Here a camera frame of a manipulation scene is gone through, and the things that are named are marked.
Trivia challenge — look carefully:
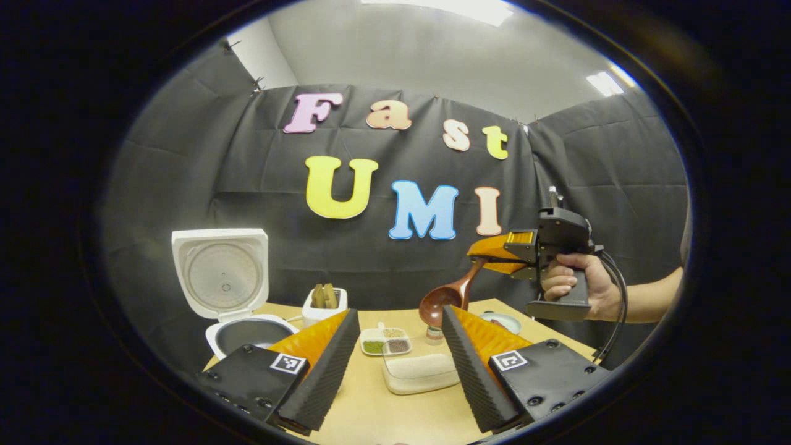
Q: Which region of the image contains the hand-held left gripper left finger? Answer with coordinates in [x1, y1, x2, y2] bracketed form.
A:
[197, 308, 362, 436]

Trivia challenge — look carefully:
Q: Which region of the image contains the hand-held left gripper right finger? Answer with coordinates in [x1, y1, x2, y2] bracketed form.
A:
[441, 304, 612, 433]

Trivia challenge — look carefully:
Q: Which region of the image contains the brown wooden spoon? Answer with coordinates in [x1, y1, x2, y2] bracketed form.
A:
[418, 256, 489, 328]

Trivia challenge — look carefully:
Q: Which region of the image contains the white rice cooker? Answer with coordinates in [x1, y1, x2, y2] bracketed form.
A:
[171, 228, 302, 361]

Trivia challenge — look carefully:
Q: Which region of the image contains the pale green plate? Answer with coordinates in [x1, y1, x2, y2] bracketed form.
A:
[479, 311, 523, 336]

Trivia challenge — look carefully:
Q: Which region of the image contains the white toaster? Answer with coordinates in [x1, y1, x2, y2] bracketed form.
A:
[302, 287, 349, 328]

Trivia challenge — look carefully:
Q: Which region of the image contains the white divided bean dish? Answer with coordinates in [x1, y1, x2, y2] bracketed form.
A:
[360, 323, 413, 357]

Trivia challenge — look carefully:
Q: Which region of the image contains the ceiling light panel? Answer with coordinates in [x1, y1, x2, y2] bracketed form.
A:
[586, 65, 640, 98]

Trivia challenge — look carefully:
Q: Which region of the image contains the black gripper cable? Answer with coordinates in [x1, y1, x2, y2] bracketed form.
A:
[592, 250, 629, 363]

